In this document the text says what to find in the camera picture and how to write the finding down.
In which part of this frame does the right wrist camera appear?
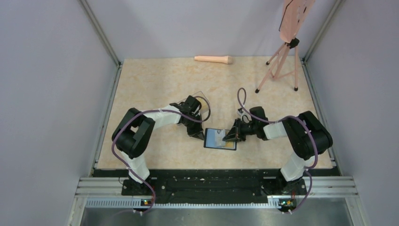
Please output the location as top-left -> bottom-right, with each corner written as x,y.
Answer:
237,108 -> 250,121

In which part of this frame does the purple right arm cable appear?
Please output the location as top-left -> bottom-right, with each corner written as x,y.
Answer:
237,88 -> 319,214

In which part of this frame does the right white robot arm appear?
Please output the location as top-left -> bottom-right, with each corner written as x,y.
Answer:
223,106 -> 333,194

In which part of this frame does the black card holder wallet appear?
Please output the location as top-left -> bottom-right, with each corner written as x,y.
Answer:
203,128 -> 237,151

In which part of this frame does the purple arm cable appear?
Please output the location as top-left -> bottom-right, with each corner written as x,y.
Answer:
112,96 -> 211,216
237,88 -> 319,214

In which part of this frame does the pink microphone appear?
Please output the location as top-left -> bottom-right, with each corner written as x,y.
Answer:
194,56 -> 234,65

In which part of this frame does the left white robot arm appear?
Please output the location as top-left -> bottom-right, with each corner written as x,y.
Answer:
111,96 -> 205,195

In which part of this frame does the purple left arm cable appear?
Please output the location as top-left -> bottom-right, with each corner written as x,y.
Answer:
112,96 -> 211,216

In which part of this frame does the pink tripod stand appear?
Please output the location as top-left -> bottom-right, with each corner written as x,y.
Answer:
255,38 -> 300,94

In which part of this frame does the clear plastic card box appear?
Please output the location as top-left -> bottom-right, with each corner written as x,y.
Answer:
191,91 -> 209,114

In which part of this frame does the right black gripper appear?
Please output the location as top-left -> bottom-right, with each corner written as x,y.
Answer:
223,118 -> 258,142

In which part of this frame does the pink board on tripod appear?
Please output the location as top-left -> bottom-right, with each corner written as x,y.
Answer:
279,0 -> 315,43

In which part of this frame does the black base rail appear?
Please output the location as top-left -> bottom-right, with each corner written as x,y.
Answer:
93,168 -> 339,207

